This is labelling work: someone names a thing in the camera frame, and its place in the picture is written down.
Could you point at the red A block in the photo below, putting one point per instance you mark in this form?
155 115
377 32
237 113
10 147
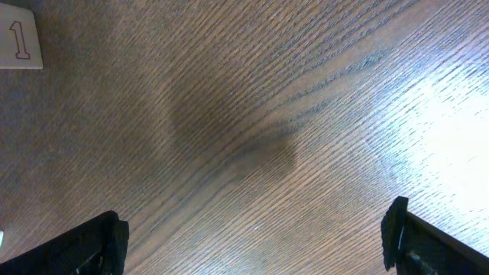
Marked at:
20 48

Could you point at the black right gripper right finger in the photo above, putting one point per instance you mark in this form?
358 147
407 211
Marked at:
413 246

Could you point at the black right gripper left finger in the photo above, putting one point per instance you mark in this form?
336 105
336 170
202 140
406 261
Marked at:
96 247

